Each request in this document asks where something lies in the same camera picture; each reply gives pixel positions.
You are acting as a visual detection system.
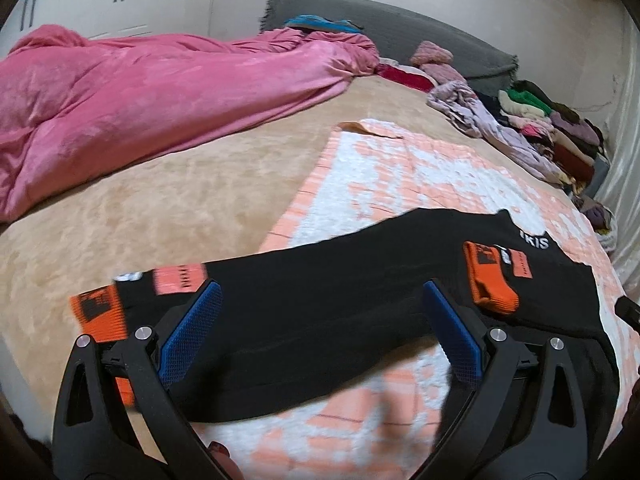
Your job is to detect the bag of small clothes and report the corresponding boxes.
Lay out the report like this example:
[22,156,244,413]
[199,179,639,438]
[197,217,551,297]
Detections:
[572,195,617,255]

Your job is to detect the dark red garment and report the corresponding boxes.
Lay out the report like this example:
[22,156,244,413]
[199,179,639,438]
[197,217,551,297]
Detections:
[375,63,436,93]

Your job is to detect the peach white plaid blanket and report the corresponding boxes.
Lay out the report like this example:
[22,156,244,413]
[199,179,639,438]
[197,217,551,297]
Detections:
[198,119,639,479]

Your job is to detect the lilac crumpled garment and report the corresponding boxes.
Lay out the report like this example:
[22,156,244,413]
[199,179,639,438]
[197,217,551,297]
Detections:
[426,81,570,186]

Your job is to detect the beige plush bed sheet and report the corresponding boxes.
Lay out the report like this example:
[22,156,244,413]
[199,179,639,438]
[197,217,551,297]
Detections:
[0,74,501,461]

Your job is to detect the pink velvet duvet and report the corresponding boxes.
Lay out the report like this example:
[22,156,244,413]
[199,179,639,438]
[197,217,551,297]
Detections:
[1,25,378,223]

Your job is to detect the white satin curtain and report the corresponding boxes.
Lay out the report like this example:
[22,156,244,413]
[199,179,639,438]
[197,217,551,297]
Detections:
[597,18,639,283]

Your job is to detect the stack of folded clothes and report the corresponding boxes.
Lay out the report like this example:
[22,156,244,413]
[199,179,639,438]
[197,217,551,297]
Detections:
[496,80,610,197]

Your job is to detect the blue cloth on duvet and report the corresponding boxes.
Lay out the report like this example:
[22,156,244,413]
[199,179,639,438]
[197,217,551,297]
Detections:
[284,14,362,34]

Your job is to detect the pink fluffy pillow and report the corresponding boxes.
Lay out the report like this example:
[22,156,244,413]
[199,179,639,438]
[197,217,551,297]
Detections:
[410,40,466,84]

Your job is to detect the grey padded headboard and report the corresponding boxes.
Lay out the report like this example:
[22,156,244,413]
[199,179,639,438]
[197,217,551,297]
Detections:
[260,0,518,96]

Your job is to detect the black sweatshirt orange cuffs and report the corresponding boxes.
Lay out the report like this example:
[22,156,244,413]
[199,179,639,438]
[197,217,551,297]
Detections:
[70,209,620,455]

